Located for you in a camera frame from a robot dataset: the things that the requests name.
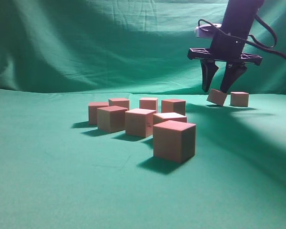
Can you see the pink cube column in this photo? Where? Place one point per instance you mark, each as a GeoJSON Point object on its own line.
{"type": "Point", "coordinates": [111, 119]}
{"type": "Point", "coordinates": [150, 103]}
{"type": "Point", "coordinates": [122, 102]}
{"type": "Point", "coordinates": [92, 111]}
{"type": "Point", "coordinates": [217, 97]}
{"type": "Point", "coordinates": [162, 117]}
{"type": "Point", "coordinates": [240, 99]}
{"type": "Point", "coordinates": [174, 141]}
{"type": "Point", "coordinates": [173, 105]}

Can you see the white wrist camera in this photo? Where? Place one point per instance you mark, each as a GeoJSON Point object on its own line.
{"type": "Point", "coordinates": [205, 31]}

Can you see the pink cube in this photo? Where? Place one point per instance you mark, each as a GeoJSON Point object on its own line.
{"type": "Point", "coordinates": [139, 122]}

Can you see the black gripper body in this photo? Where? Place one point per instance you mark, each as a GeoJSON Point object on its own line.
{"type": "Point", "coordinates": [224, 50]}

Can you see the green cloth backdrop and cover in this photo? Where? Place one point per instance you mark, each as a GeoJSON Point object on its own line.
{"type": "Point", "coordinates": [58, 172]}

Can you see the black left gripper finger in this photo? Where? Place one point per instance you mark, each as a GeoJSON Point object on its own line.
{"type": "Point", "coordinates": [209, 68]}

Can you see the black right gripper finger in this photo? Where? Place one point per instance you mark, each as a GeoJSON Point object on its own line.
{"type": "Point", "coordinates": [232, 72]}

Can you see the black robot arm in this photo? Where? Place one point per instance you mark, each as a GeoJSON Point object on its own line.
{"type": "Point", "coordinates": [238, 19]}

